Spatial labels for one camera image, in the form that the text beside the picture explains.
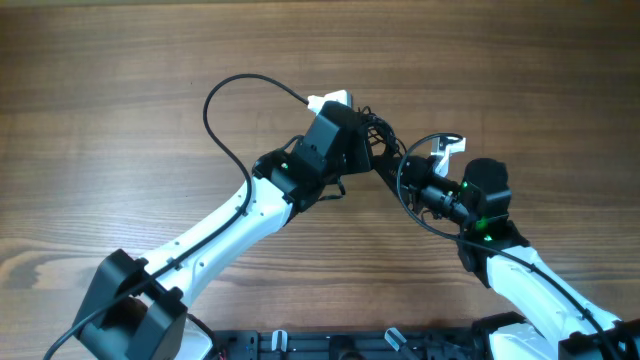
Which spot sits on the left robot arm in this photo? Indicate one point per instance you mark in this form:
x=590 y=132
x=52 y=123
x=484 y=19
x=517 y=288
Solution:
x=139 y=308

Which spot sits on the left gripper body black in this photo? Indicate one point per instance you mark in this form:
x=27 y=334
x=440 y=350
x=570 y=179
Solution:
x=356 y=160

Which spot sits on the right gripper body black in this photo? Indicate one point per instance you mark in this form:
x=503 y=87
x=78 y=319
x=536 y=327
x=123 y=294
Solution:
x=414 y=186

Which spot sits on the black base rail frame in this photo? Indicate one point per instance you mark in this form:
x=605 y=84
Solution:
x=427 y=344

